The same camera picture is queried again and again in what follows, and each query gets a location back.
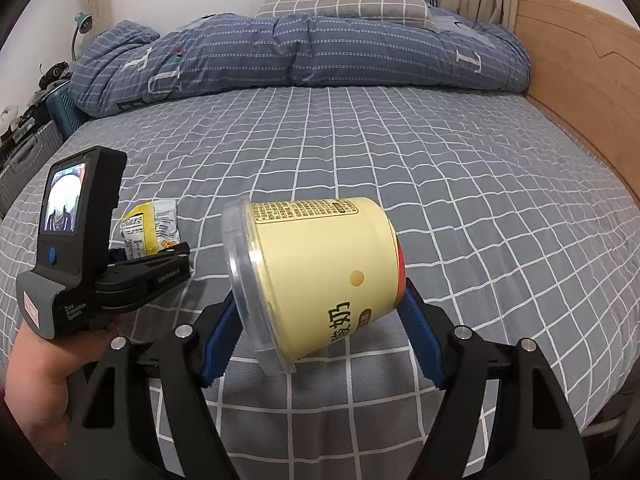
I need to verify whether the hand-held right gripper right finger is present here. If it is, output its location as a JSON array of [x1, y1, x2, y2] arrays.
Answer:
[[395, 277, 586, 480]]

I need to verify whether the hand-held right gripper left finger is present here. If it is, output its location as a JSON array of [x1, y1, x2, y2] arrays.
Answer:
[[67, 290, 251, 480]]

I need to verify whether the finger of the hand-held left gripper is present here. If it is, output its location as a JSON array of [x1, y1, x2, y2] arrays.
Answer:
[[106, 241, 192, 273]]

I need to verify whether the yellow foil snack packet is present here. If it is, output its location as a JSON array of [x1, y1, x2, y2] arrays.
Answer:
[[120, 199, 178, 261]]

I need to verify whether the yellow yogurt tub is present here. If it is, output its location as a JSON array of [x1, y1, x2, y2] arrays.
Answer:
[[221, 196, 407, 375]]

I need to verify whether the person's left hand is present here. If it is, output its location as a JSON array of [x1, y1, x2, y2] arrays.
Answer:
[[4, 317, 113, 441]]

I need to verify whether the grey suitcase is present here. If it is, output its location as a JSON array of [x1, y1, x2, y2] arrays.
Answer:
[[0, 120, 65, 211]]

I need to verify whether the teal suitcase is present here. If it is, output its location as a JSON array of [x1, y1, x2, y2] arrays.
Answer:
[[45, 85, 91, 138]]

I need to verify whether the white rumpled object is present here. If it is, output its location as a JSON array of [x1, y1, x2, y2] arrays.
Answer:
[[0, 102, 22, 132]]

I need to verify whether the dark clutter pile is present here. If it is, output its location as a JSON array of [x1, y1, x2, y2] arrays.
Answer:
[[37, 60, 73, 91]]

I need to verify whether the blue desk lamp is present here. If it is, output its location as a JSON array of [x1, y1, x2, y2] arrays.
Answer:
[[70, 12, 95, 61]]

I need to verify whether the blue striped quilt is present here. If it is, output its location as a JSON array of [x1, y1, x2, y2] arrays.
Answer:
[[70, 12, 532, 117]]

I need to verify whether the grey checked pillow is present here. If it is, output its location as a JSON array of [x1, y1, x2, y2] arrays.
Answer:
[[255, 0, 433, 31]]

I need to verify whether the wooden headboard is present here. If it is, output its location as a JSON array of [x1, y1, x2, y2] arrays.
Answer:
[[514, 0, 640, 196]]

